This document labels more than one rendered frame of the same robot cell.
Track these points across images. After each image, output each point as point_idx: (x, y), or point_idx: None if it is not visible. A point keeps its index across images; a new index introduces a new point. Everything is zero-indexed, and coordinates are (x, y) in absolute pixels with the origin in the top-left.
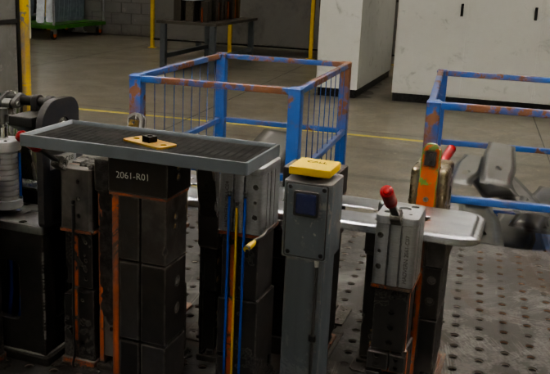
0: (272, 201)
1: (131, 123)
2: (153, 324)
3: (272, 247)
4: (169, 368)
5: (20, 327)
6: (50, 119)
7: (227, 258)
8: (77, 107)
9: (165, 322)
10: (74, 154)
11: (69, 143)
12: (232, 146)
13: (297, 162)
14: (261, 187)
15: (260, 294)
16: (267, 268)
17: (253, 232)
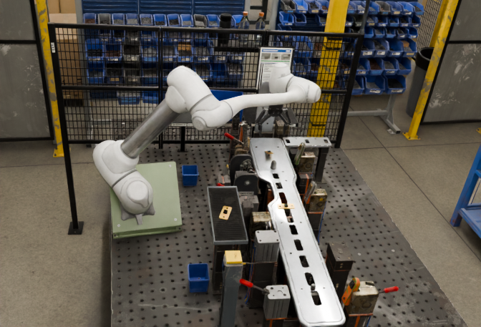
0: (269, 255)
1: (310, 185)
2: (215, 263)
3: (272, 268)
4: (218, 279)
5: None
6: (239, 179)
7: (251, 261)
8: (256, 178)
9: (216, 266)
10: (252, 192)
11: (208, 199)
12: (238, 230)
13: (231, 251)
14: (258, 247)
15: (259, 280)
16: (266, 274)
17: (255, 260)
